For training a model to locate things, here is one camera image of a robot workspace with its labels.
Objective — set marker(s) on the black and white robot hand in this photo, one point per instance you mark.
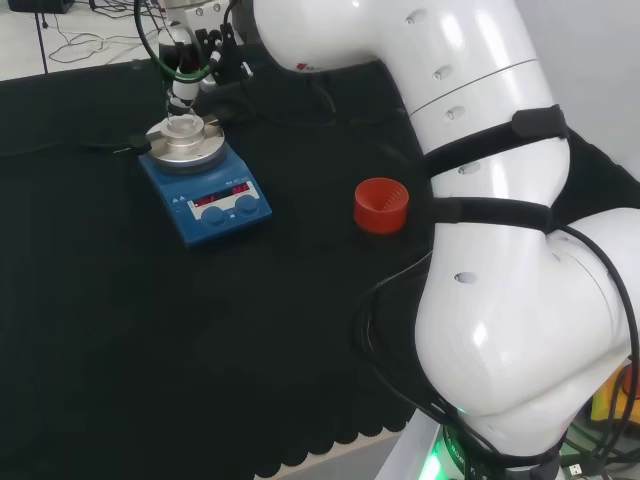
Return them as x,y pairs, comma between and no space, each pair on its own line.
182,60

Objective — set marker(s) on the clear round-bottom flask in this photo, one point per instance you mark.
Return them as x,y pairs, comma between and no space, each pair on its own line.
183,126

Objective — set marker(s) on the blue heater with steel bowl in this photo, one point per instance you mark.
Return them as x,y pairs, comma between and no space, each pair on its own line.
220,210

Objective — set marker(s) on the black box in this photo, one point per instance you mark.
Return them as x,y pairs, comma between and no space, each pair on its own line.
40,5

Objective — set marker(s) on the black cloth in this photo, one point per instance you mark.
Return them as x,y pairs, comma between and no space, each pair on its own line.
150,325

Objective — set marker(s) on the yellow stop button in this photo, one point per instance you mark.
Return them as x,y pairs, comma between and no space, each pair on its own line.
612,395

